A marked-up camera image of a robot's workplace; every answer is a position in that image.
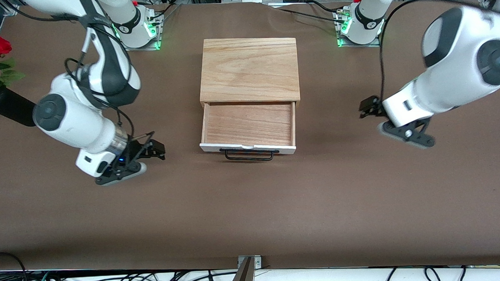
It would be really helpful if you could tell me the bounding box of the black metal drawer handle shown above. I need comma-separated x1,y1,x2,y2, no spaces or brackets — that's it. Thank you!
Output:
219,147,280,163

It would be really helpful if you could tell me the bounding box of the wooden drawer white front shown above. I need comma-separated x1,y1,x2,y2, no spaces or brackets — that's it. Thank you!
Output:
197,99,298,158

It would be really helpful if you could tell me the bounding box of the wooden drawer cabinet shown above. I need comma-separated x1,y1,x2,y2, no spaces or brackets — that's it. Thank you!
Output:
197,36,302,114

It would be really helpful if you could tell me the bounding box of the black cylindrical vase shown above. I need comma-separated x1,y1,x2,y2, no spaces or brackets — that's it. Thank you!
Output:
0,86,38,128

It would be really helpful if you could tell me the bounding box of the brown table cover sheet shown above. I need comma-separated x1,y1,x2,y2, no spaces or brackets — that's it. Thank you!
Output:
0,0,500,281

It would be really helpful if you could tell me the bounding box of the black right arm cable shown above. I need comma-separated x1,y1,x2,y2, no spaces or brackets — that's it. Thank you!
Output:
62,20,135,142

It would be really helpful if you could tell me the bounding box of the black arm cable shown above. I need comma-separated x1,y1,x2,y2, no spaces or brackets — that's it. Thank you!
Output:
62,20,135,142
377,0,498,104

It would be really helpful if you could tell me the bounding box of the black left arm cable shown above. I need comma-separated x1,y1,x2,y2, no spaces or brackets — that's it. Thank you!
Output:
377,0,498,104

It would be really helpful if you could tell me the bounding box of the thick black power cable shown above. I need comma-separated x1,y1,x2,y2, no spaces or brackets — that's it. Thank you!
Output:
270,0,343,25

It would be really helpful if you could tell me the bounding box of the grey metal camera post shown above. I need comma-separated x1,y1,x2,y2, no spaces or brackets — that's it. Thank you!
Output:
227,255,264,281

